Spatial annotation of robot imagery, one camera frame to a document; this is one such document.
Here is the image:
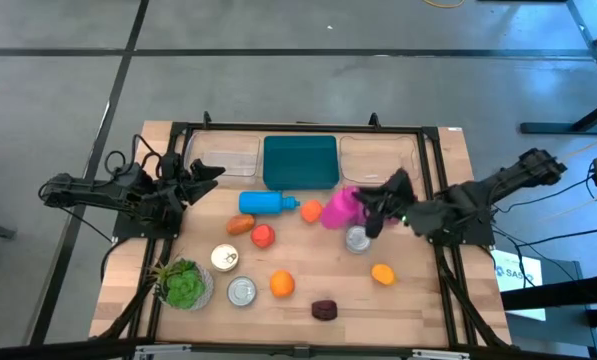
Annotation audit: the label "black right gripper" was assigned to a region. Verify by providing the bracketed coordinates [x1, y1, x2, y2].
[352, 168, 449, 239]

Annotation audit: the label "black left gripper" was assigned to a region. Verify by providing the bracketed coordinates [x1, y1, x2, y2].
[150, 152, 226, 221]

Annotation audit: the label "silver-lid can teal label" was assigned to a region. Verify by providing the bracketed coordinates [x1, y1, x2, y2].
[344, 224, 373, 255]

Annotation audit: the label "bright pink squeeze bottle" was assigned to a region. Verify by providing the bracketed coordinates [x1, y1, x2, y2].
[319, 186, 368, 231]

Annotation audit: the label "brown toy potato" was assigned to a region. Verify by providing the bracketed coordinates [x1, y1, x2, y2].
[226, 213, 257, 237]

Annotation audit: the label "blue squeeze bottle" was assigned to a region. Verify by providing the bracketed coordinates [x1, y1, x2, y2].
[238, 190, 302, 216]

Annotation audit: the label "yellow toy mango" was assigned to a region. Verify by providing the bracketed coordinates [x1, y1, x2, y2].
[370, 263, 397, 287]

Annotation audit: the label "orange toy tangerine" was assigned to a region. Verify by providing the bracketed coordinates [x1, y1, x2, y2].
[299, 199, 325, 224]

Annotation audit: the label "gold-lid tin can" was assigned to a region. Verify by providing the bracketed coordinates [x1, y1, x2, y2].
[210, 243, 240, 273]

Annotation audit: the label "reddish-orange toy persimmon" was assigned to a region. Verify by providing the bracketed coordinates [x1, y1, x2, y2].
[250, 223, 277, 250]

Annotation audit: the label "dark maroon toy food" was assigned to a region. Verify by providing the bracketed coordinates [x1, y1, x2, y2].
[311, 299, 339, 322]

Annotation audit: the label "round smooth toy orange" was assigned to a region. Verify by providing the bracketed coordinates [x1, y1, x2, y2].
[269, 269, 297, 299]

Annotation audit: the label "clear plastic container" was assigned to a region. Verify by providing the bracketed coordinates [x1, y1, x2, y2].
[338, 134, 422, 185]
[184, 130, 263, 179]

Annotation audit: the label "teal plastic bin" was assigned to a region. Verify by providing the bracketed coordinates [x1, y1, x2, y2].
[262, 134, 341, 192]

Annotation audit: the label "green succulent in pot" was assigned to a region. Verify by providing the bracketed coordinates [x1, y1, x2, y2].
[147, 257, 215, 312]

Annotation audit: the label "silver-lid can blue fish label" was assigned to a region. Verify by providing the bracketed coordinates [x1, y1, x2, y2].
[226, 275, 258, 308]

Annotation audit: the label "white printed sign box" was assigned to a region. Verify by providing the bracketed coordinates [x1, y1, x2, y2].
[490, 248, 547, 322]

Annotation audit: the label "black metal beams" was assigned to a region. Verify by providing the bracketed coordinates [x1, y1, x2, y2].
[500, 272, 597, 331]

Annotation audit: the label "black desk stand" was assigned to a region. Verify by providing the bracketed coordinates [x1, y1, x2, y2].
[520, 0, 597, 136]

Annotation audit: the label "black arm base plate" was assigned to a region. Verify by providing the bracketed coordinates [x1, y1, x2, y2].
[111, 199, 184, 241]
[425, 204, 496, 248]

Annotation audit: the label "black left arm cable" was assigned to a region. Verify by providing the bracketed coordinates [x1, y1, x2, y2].
[102, 133, 165, 177]

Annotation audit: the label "black aluminium table frame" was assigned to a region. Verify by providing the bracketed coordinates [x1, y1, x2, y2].
[90, 110, 517, 360]

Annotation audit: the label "silver frame bracket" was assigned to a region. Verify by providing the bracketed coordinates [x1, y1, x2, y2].
[134, 343, 193, 360]
[410, 348, 472, 360]

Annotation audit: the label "yellow floor cable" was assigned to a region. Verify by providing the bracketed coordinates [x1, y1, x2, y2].
[421, 0, 466, 10]

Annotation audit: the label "pale yellow rope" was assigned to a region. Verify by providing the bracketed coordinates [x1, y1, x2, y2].
[540, 130, 597, 222]

